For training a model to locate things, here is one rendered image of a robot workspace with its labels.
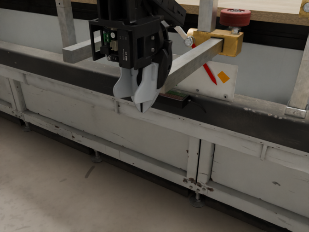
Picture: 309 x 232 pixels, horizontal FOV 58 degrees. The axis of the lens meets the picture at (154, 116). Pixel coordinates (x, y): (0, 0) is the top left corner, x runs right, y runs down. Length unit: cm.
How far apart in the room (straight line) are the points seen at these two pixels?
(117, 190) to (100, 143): 26
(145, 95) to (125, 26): 12
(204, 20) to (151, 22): 38
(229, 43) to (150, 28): 38
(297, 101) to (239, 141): 21
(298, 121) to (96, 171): 115
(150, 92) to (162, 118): 51
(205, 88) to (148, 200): 79
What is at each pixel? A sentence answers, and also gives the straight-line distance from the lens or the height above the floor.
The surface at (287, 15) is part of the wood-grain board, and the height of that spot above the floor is 89.
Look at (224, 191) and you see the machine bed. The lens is 126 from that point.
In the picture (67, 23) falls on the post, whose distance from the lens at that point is 103.
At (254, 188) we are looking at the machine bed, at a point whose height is 22.
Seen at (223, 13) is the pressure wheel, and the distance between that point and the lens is 80.
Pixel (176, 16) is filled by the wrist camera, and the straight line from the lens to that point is 44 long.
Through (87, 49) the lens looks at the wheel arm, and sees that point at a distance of 67.
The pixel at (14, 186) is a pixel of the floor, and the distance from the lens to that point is 165.
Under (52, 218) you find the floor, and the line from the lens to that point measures 142.
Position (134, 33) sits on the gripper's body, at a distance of 33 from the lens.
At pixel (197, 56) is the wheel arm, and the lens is 58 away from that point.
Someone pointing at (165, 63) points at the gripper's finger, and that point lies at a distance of 39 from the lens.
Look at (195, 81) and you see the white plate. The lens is 78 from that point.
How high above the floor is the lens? 103
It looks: 30 degrees down
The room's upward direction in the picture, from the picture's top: straight up
